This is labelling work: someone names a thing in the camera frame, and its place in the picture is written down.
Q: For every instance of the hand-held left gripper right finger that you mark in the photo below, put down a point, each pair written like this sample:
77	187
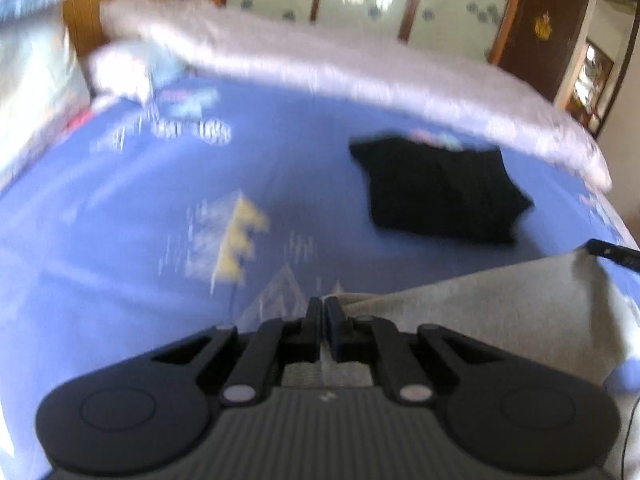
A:
334	320

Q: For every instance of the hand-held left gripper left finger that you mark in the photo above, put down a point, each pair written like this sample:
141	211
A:
315	317

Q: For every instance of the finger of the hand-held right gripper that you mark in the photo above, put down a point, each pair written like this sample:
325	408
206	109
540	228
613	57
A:
615	252

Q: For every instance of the grey pants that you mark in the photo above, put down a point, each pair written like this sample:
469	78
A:
500	320

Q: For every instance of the black folded garment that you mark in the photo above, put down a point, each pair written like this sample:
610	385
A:
440	190

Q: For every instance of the wooden display shelf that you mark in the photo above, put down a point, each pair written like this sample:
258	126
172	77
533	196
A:
590	82

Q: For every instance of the blue printed bed sheet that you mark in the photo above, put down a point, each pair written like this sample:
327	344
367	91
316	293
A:
150	220

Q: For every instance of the white quilted blanket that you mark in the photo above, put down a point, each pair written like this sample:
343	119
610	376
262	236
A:
350	67

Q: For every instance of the light blue printed pillow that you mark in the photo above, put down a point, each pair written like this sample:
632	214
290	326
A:
35	70

